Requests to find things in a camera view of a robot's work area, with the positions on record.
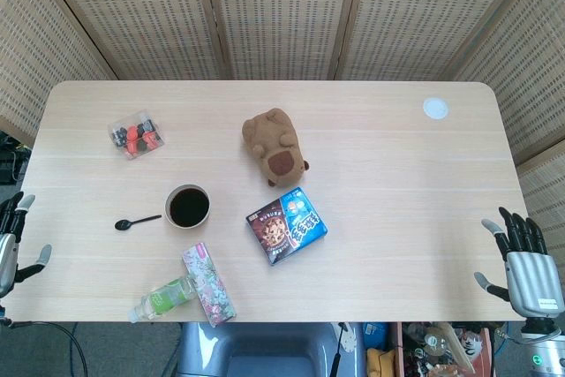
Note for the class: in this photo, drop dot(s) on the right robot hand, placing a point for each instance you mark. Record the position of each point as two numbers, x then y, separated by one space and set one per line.
529 275

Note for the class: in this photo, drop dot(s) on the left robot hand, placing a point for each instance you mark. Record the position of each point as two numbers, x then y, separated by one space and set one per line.
9 258

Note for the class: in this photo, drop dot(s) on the black plastic spoon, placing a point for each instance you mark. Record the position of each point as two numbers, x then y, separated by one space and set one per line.
123 224

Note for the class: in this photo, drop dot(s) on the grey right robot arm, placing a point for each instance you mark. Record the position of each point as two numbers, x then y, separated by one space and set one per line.
545 350

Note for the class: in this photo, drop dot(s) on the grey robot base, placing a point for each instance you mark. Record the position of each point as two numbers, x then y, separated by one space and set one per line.
265 350

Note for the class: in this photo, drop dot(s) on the clear bottle with green label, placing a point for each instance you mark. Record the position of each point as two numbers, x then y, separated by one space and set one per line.
164 298

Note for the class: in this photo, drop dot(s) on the clear box with red-black pieces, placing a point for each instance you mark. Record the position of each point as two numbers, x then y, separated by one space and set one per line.
136 134

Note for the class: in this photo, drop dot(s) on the cup of dark coffee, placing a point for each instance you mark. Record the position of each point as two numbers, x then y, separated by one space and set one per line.
189 208

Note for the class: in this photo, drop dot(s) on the blue cookie box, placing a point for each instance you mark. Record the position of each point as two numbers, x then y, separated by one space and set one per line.
287 227

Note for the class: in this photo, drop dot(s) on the red crate of clutter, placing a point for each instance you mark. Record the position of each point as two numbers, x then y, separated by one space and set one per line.
441 350

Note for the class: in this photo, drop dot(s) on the blue package under table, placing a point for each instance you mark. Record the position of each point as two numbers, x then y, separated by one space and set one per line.
375 335

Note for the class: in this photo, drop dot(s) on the yellow bag under table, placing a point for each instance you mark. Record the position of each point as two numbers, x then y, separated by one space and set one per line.
381 364

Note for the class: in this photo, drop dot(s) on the pink floral carton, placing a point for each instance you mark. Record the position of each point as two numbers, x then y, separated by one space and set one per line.
207 284

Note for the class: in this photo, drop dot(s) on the brown capybara plush toy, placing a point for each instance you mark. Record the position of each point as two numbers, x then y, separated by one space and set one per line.
273 147

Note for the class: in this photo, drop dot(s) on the woven bamboo folding screen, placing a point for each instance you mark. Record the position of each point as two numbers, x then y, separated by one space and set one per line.
282 15

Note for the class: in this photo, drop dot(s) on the white perforated bracket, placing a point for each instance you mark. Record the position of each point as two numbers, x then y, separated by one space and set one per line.
348 339

